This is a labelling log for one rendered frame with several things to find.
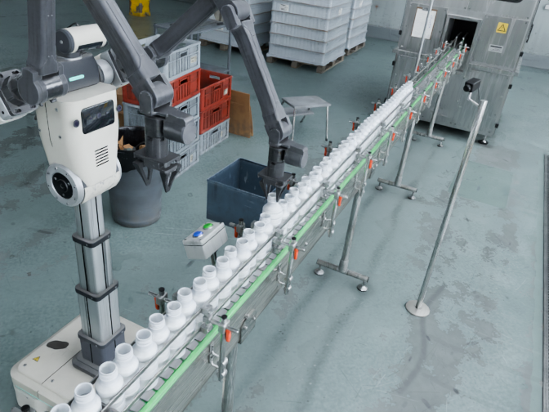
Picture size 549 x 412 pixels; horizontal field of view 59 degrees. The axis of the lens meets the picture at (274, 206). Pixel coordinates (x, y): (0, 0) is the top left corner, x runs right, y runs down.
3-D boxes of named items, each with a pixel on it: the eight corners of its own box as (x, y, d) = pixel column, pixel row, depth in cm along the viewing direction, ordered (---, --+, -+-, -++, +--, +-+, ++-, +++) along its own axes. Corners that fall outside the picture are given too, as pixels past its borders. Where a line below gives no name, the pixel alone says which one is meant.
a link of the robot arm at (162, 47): (232, -29, 148) (214, -28, 139) (256, 12, 149) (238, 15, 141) (147, 51, 174) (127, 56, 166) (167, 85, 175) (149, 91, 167)
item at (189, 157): (166, 187, 416) (165, 163, 405) (125, 175, 426) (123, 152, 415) (200, 161, 466) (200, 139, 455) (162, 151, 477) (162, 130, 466)
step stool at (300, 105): (301, 121, 588) (305, 87, 567) (328, 141, 542) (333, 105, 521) (266, 124, 567) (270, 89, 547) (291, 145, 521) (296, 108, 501)
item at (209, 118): (200, 135, 464) (201, 113, 453) (163, 125, 476) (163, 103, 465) (230, 117, 513) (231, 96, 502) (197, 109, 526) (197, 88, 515)
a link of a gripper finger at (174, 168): (166, 199, 124) (166, 166, 120) (144, 191, 127) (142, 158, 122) (182, 189, 130) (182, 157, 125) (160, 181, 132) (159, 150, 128)
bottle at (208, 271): (195, 319, 143) (197, 274, 135) (198, 305, 149) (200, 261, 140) (216, 320, 143) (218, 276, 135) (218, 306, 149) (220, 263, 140)
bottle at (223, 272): (232, 306, 149) (235, 263, 141) (213, 311, 147) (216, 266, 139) (226, 294, 154) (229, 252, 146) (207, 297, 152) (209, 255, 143)
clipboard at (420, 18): (430, 40, 554) (437, 9, 538) (409, 36, 562) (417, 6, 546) (430, 39, 556) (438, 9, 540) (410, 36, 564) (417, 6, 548)
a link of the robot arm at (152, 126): (153, 105, 122) (139, 110, 117) (176, 111, 119) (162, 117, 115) (154, 131, 125) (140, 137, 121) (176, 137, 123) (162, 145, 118)
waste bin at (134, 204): (140, 239, 347) (136, 157, 315) (92, 219, 362) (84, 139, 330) (179, 212, 383) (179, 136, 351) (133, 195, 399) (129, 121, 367)
